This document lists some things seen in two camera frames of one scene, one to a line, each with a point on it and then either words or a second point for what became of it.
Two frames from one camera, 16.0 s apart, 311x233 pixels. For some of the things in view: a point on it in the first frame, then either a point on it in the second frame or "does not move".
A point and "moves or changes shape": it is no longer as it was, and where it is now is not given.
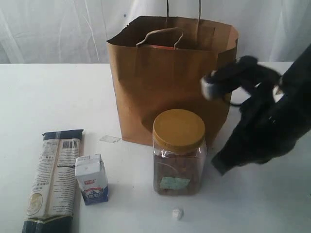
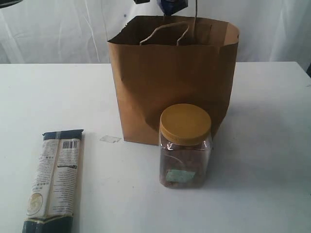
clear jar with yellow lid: [180, 152] moves or changes shape
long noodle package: [52, 200] does not move
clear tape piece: [110, 139] does not move
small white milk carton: [91, 173] → [170, 7]
